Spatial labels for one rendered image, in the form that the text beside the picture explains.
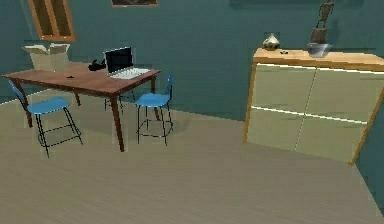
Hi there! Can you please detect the gold and white vase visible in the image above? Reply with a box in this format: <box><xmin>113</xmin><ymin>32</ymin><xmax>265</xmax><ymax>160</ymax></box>
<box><xmin>262</xmin><ymin>32</ymin><xmax>281</xmax><ymax>52</ymax></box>

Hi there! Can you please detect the wooden cupboard with cream doors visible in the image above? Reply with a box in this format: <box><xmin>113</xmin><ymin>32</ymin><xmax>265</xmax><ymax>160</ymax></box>
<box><xmin>242</xmin><ymin>47</ymin><xmax>384</xmax><ymax>167</ymax></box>

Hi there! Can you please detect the brown wooden table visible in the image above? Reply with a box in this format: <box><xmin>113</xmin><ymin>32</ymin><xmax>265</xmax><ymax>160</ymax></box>
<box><xmin>1</xmin><ymin>61</ymin><xmax>162</xmax><ymax>153</ymax></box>

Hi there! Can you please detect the brown figure statue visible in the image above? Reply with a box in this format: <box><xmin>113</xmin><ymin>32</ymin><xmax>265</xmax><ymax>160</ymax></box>
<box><xmin>310</xmin><ymin>1</ymin><xmax>335</xmax><ymax>45</ymax></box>

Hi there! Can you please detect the white laptop with black screen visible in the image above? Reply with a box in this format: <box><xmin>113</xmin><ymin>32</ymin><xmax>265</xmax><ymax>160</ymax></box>
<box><xmin>103</xmin><ymin>46</ymin><xmax>152</xmax><ymax>81</ymax></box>

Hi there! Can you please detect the grey glass bowl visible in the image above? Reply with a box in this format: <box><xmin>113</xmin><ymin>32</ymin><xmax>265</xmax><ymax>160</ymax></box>
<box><xmin>306</xmin><ymin>42</ymin><xmax>333</xmax><ymax>59</ymax></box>

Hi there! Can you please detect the wooden-framed window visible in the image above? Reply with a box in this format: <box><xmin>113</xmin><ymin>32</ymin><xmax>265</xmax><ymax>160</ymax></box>
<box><xmin>27</xmin><ymin>0</ymin><xmax>77</xmax><ymax>43</ymax></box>

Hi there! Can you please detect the black irregular object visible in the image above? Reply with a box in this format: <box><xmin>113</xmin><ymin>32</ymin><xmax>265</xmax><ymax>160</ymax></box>
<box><xmin>87</xmin><ymin>59</ymin><xmax>107</xmax><ymax>72</ymax></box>

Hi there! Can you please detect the framed dark picture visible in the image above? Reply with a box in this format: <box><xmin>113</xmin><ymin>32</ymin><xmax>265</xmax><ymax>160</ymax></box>
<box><xmin>110</xmin><ymin>0</ymin><xmax>159</xmax><ymax>8</ymax></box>

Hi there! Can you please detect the open cardboard box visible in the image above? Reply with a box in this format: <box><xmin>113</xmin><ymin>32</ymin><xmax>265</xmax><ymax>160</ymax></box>
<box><xmin>21</xmin><ymin>43</ymin><xmax>72</xmax><ymax>72</ymax></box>

